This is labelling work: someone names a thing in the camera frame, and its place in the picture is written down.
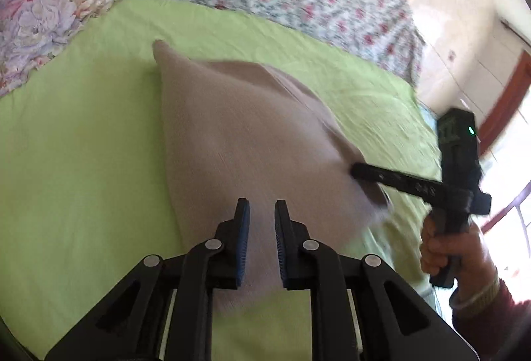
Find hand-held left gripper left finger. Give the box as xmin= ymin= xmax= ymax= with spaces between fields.
xmin=43 ymin=198 xmax=252 ymax=361

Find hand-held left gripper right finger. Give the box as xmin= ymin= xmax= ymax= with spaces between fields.
xmin=274 ymin=199 xmax=479 ymax=361

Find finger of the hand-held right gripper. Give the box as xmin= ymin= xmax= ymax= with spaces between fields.
xmin=350 ymin=162 xmax=446 ymax=198

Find beige knitted sweater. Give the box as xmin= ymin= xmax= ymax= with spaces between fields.
xmin=151 ymin=39 xmax=395 ymax=312

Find person's right forearm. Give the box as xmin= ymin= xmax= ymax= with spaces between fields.
xmin=448 ymin=267 xmax=531 ymax=361

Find person's right hand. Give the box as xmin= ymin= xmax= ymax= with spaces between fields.
xmin=419 ymin=219 xmax=497 ymax=292

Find light blue patterned bedding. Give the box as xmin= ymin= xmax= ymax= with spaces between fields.
xmin=416 ymin=101 xmax=441 ymax=131

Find brown window railing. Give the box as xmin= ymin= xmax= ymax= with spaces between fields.
xmin=481 ymin=179 xmax=531 ymax=250

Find light green bed sheet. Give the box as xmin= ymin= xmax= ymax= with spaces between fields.
xmin=0 ymin=0 xmax=442 ymax=359

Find purple floral pillow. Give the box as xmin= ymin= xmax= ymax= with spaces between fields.
xmin=0 ymin=0 xmax=131 ymax=96

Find brown wooden door frame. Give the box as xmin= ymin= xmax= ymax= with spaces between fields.
xmin=477 ymin=52 xmax=531 ymax=158

